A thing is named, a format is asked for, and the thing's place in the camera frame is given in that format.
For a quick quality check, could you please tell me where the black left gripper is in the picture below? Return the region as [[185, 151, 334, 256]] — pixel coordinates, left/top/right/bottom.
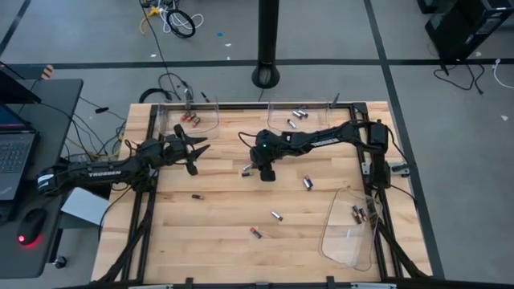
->
[[160, 124, 211, 177]]

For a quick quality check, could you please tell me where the dark laptop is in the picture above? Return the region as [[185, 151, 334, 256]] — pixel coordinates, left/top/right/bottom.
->
[[0, 102, 40, 201]]

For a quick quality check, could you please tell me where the long black floor cable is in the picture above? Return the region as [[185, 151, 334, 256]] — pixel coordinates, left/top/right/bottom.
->
[[138, 0, 182, 101]]

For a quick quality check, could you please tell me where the black curved cable loop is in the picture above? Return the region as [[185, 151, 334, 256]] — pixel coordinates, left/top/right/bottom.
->
[[138, 87, 174, 104]]

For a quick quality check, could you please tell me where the black power cable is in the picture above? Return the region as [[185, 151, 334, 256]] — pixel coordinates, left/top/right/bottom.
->
[[432, 59, 486, 96]]

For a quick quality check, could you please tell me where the black right camera cable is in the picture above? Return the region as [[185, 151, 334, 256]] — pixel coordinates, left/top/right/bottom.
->
[[237, 131, 262, 150]]

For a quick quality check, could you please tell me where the black mouse red light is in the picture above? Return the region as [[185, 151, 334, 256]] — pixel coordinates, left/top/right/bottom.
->
[[16, 207, 48, 246]]

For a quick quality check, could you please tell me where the black aluminium table frame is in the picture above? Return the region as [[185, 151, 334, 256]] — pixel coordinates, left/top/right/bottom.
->
[[59, 102, 514, 289]]

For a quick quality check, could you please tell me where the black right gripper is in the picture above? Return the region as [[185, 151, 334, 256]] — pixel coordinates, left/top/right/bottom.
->
[[247, 130, 284, 183]]

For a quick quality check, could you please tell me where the white charger cable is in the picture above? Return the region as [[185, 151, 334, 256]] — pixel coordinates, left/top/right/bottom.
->
[[492, 58, 514, 90]]

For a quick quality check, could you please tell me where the black desk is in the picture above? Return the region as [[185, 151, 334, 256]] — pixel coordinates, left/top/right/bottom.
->
[[0, 78, 84, 280]]

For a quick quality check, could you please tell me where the clear plastic bin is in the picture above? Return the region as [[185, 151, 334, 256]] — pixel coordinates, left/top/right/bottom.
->
[[267, 96, 331, 136], [157, 96, 221, 140], [319, 186, 385, 273]]

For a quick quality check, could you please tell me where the black computer tower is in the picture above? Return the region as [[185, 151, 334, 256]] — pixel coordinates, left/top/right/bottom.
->
[[424, 0, 514, 63]]

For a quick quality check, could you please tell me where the white paper pad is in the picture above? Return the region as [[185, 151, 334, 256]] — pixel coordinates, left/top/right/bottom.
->
[[59, 186, 111, 226]]

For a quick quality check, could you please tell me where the grey table clamp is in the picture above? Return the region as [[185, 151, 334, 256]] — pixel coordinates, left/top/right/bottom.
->
[[387, 160, 411, 178]]

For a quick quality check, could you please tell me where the black coiled cable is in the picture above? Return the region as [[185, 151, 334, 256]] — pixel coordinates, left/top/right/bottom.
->
[[165, 8, 197, 39]]

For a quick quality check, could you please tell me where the dark screen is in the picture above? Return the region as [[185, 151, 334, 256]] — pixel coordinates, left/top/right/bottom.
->
[[0, 61, 43, 105]]

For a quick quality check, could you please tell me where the yellow cable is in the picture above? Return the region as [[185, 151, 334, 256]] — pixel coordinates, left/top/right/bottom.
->
[[138, 4, 161, 36]]

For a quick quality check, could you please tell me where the black cable bundle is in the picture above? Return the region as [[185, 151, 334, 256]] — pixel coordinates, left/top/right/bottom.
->
[[39, 96, 133, 161]]

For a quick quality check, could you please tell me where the black vertical pole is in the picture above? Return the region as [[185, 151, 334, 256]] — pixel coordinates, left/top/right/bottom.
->
[[251, 0, 281, 90]]

